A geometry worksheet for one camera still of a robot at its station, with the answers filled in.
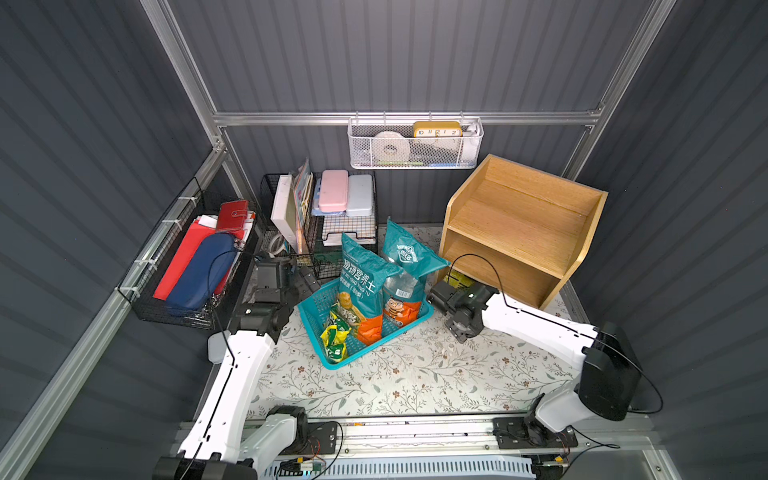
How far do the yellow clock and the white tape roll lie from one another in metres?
0.07

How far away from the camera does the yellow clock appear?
2.90 feet

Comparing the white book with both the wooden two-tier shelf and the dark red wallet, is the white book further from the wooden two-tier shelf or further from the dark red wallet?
the wooden two-tier shelf

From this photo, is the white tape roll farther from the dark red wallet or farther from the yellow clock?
the dark red wallet

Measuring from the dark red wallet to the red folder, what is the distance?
3cm

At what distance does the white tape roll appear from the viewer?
84 cm

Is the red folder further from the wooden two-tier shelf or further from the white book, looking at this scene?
the wooden two-tier shelf
